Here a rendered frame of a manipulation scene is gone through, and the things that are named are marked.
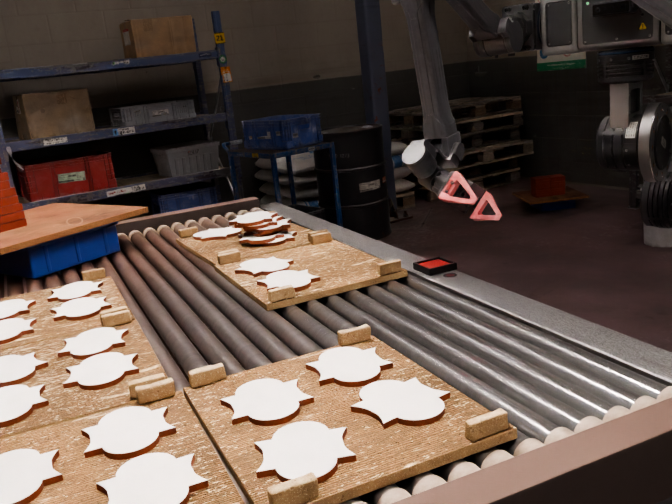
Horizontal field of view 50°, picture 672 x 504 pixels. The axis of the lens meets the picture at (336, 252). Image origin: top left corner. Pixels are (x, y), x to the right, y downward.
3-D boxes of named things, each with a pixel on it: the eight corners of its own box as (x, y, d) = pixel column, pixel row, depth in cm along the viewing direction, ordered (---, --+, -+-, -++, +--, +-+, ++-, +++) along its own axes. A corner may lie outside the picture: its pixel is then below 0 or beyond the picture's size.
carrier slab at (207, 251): (278, 222, 241) (277, 217, 241) (333, 243, 205) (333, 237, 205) (176, 243, 227) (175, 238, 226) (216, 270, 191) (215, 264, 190)
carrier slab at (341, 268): (334, 244, 204) (333, 239, 203) (408, 276, 167) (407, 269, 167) (214, 270, 190) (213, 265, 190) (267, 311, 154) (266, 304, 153)
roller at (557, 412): (223, 225, 268) (221, 212, 267) (630, 461, 94) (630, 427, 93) (210, 228, 266) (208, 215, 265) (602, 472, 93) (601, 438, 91)
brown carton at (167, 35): (183, 57, 613) (177, 18, 605) (199, 54, 580) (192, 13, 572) (124, 63, 589) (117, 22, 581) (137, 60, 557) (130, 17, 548)
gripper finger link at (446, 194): (460, 212, 145) (431, 194, 152) (479, 223, 150) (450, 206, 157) (479, 183, 144) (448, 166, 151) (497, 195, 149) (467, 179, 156)
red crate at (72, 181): (105, 183, 603) (98, 149, 596) (118, 188, 565) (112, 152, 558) (21, 197, 572) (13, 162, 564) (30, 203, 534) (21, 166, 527)
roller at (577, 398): (236, 223, 270) (234, 210, 269) (658, 449, 96) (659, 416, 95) (223, 225, 268) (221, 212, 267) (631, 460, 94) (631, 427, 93)
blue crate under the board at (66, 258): (65, 244, 242) (59, 215, 240) (123, 250, 224) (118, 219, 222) (-24, 271, 218) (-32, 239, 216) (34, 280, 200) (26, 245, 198)
